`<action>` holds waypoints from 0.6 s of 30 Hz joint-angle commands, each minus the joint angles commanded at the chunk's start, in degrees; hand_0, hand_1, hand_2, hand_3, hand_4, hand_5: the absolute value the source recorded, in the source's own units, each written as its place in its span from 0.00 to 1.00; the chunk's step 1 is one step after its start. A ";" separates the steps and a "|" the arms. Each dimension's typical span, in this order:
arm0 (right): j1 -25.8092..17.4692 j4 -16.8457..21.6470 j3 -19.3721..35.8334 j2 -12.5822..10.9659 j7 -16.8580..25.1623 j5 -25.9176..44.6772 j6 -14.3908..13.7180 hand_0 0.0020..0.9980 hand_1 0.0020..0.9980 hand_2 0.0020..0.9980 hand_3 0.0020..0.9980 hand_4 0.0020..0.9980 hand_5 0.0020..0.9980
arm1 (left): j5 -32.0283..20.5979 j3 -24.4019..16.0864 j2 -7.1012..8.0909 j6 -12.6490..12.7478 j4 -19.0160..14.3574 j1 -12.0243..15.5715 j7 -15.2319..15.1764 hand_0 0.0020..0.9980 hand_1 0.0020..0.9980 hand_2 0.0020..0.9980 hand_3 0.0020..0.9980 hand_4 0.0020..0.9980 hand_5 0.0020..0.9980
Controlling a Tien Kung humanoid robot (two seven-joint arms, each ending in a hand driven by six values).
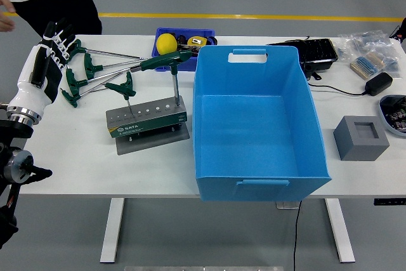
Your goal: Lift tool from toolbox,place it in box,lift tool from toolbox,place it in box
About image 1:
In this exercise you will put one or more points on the person's left hand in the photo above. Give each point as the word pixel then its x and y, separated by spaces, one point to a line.
pixel 6 25

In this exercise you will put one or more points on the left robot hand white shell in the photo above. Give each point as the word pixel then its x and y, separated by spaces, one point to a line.
pixel 27 93

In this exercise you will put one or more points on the person's right hand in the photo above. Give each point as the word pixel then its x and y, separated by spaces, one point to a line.
pixel 6 0

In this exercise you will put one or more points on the grey green wrench stand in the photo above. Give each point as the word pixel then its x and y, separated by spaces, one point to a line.
pixel 149 120

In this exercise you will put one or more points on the dark metal tool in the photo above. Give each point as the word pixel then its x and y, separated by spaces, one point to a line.
pixel 193 48

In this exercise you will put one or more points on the large light blue box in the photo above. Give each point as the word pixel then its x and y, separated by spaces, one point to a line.
pixel 253 144

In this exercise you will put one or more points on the person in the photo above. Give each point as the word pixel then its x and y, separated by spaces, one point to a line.
pixel 63 4

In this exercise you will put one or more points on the yellow ball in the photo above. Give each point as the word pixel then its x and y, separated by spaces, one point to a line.
pixel 166 44

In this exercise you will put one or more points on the white table leg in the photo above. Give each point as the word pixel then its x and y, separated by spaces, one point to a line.
pixel 112 229
pixel 341 229

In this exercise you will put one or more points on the dark round object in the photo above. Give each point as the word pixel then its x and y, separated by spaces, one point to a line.
pixel 181 40

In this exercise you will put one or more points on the yellow tape measure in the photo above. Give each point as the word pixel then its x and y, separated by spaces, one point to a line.
pixel 196 42

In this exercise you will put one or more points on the small dark blue bin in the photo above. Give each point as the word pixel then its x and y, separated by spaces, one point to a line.
pixel 203 32

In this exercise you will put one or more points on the black plastic tray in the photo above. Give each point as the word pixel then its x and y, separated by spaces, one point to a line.
pixel 317 50

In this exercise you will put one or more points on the small clear parts bag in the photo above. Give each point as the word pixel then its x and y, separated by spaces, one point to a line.
pixel 344 52

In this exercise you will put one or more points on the grey cube with recess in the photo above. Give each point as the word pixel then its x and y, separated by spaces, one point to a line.
pixel 349 144

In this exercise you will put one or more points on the tan blue resistor strip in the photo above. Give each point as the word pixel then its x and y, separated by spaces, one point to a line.
pixel 364 66

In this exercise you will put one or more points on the clear plastic parts bag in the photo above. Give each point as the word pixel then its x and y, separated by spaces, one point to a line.
pixel 364 39

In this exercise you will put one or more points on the black power adapter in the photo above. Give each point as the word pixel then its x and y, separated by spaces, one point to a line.
pixel 379 83

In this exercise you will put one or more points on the grey blue bowl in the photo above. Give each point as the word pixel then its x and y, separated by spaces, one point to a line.
pixel 385 122

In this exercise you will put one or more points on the clear bag with blue parts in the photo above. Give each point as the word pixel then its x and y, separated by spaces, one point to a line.
pixel 391 61

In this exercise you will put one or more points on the black electronics modules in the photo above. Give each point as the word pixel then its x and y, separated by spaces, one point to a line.
pixel 398 114

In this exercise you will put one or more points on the black table control panel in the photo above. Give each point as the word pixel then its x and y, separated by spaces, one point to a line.
pixel 390 202

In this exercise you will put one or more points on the silver under-table bracket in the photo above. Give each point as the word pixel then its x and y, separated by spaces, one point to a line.
pixel 285 205

